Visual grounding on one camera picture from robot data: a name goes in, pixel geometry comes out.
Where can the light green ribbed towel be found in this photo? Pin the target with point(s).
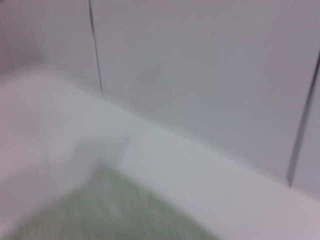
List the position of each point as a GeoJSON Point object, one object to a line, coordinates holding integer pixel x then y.
{"type": "Point", "coordinates": [110, 210]}

